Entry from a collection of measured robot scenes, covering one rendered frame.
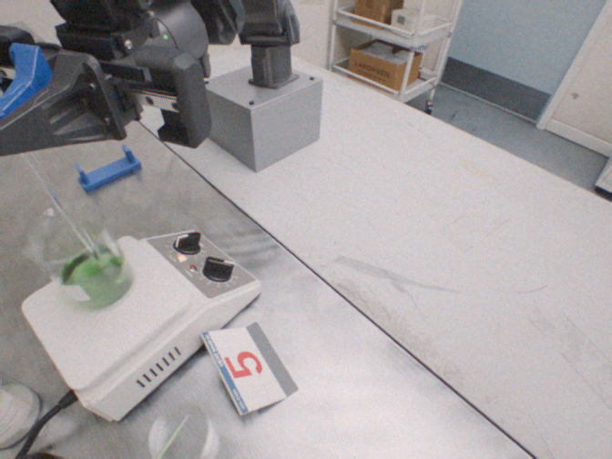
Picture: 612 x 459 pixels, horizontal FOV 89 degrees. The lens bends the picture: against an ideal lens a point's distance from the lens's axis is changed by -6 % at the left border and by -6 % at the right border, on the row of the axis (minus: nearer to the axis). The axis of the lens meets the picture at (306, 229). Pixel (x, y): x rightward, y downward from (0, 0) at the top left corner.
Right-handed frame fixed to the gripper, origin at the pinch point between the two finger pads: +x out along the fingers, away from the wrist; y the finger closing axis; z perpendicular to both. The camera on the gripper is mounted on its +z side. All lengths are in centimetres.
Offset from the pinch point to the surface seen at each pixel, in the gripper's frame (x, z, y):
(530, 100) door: -268, -102, 110
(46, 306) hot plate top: 5.9, -16.8, -4.4
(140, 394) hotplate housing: 8.4, -23.3, 5.4
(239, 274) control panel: -6.6, -22.0, 8.5
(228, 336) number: 0.1, -23.3, 10.4
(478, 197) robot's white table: -36, -26, 37
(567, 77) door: -259, -77, 123
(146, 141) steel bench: -29.6, -26.1, -23.5
